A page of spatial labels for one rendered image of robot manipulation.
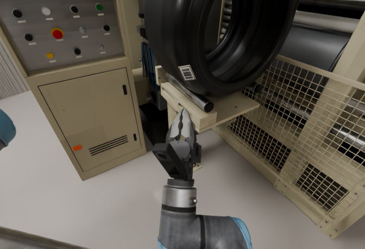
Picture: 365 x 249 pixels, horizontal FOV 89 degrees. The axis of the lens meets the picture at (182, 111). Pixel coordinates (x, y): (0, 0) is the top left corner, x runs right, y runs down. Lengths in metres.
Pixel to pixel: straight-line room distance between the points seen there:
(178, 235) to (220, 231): 0.10
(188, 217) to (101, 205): 1.13
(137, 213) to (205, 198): 0.49
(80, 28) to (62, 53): 0.16
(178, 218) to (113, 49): 1.02
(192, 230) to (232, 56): 0.80
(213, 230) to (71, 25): 1.10
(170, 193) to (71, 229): 1.15
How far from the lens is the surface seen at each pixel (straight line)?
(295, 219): 1.62
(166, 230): 0.51
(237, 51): 1.03
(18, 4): 1.19
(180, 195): 0.49
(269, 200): 1.61
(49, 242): 0.36
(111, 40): 1.24
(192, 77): 0.61
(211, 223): 0.53
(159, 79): 0.96
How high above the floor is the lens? 1.32
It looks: 37 degrees down
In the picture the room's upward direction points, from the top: straight up
